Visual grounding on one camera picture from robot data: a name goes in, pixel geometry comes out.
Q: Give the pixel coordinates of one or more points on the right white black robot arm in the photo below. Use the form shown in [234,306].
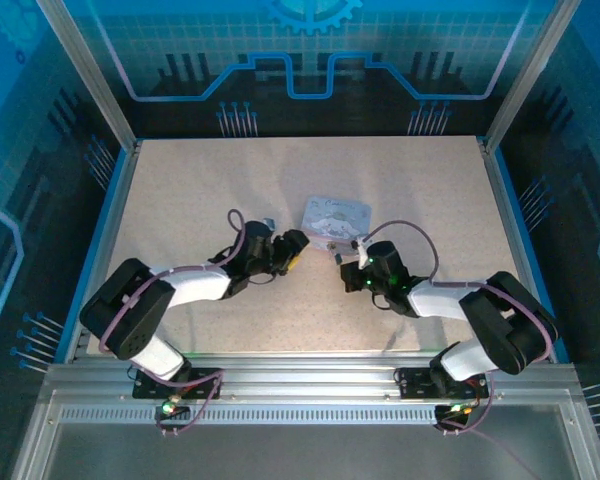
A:
[435,300]

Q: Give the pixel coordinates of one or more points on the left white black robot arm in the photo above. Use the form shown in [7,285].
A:
[200,285]

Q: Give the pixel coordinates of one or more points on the lilac cartoon plastic pouch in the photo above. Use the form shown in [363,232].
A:
[335,220]

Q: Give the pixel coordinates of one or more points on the slotted aluminium strip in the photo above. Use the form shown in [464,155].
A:
[305,415]

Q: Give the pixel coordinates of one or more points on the right small LED circuit board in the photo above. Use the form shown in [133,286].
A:
[455,411]

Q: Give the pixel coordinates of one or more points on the small led circuit board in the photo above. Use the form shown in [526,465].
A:
[172,410]
[455,411]

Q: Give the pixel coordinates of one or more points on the left small LED circuit board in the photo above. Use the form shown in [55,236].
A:
[172,410]

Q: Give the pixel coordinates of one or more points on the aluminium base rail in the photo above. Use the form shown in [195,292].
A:
[305,380]

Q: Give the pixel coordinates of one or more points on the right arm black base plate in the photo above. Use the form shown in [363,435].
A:
[415,382]

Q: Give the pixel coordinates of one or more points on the aluminium table side rail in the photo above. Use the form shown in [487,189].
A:
[509,210]
[114,210]

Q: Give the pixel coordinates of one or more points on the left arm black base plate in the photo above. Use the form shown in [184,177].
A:
[205,375]

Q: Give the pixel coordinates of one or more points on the aluminium frame post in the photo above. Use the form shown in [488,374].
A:
[87,75]
[530,70]

